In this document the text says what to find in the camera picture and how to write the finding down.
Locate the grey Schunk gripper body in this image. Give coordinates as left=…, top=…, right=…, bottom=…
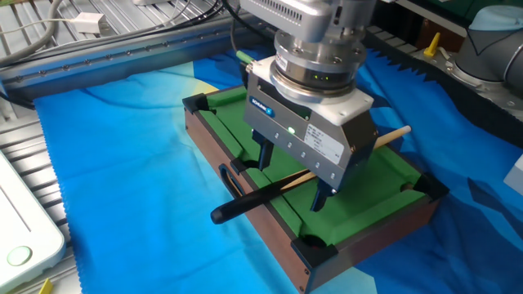
left=244, top=71, right=379, bottom=192

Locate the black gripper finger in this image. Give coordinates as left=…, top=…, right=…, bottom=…
left=310, top=179, right=338, bottom=212
left=251, top=130, right=275, bottom=171

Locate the wooden pool cue black handle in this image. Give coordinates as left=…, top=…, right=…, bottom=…
left=209, top=124, right=413, bottom=225

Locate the mini pool table green felt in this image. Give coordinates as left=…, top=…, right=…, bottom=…
left=181, top=83, right=450, bottom=294

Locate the silver force torque sensor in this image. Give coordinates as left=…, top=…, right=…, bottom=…
left=269, top=30, right=367, bottom=103

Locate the silver vented box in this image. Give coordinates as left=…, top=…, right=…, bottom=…
left=239, top=0, right=340, bottom=44

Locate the blue mountain print cloth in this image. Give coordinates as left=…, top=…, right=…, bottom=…
left=34, top=42, right=523, bottom=294

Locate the brown box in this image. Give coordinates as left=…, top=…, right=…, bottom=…
left=414, top=18, right=467, bottom=52

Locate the white power adapter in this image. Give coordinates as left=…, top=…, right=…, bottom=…
left=73, top=11, right=108, bottom=35

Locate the green round pendant button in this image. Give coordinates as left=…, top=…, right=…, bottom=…
left=6, top=244, right=34, bottom=268

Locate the black cable with green plug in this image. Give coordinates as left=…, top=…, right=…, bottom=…
left=228, top=16, right=257, bottom=66

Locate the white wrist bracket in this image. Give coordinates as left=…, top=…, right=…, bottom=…
left=326, top=0, right=377, bottom=33

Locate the grey aluminium rail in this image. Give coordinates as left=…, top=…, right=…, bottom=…
left=0, top=11, right=279, bottom=103

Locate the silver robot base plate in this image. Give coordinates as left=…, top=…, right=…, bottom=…
left=408, top=47, right=523, bottom=112

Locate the light grey switch box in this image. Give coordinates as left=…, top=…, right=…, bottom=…
left=503, top=154, right=523, bottom=197

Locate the thick grey hose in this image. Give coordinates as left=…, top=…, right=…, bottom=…
left=0, top=0, right=66, bottom=69

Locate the thin white cable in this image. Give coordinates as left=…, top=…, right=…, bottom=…
left=0, top=16, right=78, bottom=36

